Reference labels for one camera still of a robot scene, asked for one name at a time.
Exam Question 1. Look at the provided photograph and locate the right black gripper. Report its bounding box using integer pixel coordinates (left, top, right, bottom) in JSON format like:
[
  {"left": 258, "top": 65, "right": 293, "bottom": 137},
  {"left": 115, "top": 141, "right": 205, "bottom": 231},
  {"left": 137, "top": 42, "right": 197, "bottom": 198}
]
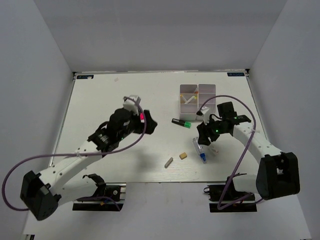
[{"left": 197, "top": 115, "right": 228, "bottom": 146}]

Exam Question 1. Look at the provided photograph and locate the pink black highlighter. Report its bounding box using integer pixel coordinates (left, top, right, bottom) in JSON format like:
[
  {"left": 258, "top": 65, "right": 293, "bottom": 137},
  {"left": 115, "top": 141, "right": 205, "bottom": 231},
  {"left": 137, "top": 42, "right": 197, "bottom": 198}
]
[{"left": 139, "top": 113, "right": 145, "bottom": 123}]

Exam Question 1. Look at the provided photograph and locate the clear blue glue bottle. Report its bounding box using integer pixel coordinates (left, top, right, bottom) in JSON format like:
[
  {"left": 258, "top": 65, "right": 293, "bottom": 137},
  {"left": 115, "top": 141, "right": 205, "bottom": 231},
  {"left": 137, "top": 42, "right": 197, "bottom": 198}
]
[{"left": 192, "top": 137, "right": 207, "bottom": 164}]

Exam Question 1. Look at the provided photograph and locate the pale yellow white marker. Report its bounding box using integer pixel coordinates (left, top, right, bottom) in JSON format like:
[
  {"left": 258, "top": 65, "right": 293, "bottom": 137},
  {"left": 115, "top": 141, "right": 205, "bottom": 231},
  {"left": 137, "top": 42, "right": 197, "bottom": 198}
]
[{"left": 185, "top": 96, "right": 197, "bottom": 104}]

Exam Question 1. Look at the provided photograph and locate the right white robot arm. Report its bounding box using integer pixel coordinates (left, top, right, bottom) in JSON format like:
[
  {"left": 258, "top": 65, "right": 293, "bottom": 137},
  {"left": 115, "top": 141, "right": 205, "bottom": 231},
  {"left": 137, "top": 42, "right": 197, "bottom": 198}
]
[{"left": 196, "top": 102, "right": 301, "bottom": 200}]

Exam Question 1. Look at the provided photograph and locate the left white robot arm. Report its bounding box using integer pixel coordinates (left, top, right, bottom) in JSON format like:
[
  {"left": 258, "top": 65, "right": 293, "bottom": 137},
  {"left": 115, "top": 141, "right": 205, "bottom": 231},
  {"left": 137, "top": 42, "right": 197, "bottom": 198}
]
[{"left": 20, "top": 108, "right": 158, "bottom": 221}]

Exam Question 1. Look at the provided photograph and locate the white boxed eraser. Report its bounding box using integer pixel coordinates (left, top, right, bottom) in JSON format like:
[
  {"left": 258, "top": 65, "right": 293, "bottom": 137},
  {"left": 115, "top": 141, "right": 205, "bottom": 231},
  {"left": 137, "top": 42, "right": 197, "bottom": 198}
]
[{"left": 208, "top": 145, "right": 219, "bottom": 157}]

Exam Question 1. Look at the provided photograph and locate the green black highlighter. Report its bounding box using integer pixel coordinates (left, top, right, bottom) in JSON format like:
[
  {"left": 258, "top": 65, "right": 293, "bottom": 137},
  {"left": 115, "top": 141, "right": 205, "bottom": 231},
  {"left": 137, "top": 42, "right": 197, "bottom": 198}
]
[{"left": 171, "top": 118, "right": 192, "bottom": 129}]

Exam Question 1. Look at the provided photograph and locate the left white compartment container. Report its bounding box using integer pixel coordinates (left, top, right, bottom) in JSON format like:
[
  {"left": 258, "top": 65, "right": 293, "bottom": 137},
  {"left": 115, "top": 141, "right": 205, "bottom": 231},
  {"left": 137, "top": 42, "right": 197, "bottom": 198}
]
[{"left": 179, "top": 84, "right": 199, "bottom": 121}]

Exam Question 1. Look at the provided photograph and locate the tan eraser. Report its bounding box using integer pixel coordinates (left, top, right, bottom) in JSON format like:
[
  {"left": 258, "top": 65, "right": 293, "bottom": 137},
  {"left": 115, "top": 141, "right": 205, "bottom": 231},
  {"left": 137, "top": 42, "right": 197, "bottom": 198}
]
[{"left": 179, "top": 152, "right": 188, "bottom": 160}]

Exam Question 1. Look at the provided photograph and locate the grey eraser stick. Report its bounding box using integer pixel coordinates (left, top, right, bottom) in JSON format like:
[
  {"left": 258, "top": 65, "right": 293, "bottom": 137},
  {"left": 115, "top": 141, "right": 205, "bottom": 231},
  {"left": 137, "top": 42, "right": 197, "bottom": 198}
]
[{"left": 164, "top": 157, "right": 174, "bottom": 169}]

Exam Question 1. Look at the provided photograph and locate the right blue table label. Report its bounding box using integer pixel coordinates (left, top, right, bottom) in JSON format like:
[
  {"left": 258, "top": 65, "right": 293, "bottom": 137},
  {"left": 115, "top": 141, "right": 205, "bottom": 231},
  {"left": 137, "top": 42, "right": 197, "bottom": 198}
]
[{"left": 227, "top": 72, "right": 245, "bottom": 77}]

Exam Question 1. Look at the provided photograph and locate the blue table label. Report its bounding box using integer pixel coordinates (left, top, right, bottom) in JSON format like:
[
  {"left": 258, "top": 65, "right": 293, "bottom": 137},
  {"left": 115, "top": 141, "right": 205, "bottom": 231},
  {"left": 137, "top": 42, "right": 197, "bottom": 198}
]
[
  {"left": 227, "top": 72, "right": 245, "bottom": 77},
  {"left": 76, "top": 74, "right": 94, "bottom": 80}
]

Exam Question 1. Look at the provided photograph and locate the left blue table label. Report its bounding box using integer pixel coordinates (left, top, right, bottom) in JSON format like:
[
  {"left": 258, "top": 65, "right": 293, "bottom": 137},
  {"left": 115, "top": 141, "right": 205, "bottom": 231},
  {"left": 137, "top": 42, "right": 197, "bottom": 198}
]
[{"left": 76, "top": 74, "right": 94, "bottom": 80}]

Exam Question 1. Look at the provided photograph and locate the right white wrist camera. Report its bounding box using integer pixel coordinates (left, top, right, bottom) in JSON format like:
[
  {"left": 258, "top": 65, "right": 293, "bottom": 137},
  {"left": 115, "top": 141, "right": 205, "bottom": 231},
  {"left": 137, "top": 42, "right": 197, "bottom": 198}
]
[{"left": 196, "top": 106, "right": 212, "bottom": 125}]

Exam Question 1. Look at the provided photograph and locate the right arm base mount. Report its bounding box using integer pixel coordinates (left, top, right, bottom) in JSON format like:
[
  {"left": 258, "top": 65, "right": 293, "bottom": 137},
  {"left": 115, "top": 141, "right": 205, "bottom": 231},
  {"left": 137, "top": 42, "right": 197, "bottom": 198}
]
[{"left": 203, "top": 176, "right": 257, "bottom": 213}]

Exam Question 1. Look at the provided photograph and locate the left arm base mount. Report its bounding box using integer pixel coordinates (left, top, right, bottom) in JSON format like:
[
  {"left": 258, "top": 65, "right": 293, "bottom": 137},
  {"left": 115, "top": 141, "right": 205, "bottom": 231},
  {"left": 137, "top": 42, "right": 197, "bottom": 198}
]
[{"left": 72, "top": 173, "right": 126, "bottom": 212}]

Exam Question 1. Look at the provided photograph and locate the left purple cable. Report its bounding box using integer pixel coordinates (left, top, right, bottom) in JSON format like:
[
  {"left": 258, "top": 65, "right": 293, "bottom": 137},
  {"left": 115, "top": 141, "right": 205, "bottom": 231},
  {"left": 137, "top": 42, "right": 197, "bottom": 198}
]
[{"left": 1, "top": 96, "right": 147, "bottom": 211}]

